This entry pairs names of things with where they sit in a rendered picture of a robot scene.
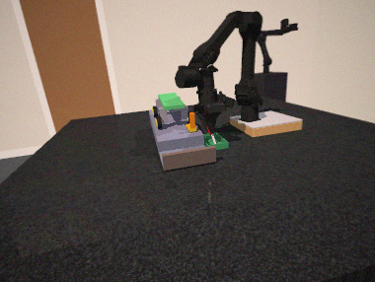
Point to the green tray rim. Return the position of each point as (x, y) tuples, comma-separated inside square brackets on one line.
[(223, 145)]

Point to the yellow wheel chock with orange handle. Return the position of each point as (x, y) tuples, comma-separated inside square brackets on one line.
[(191, 126)]

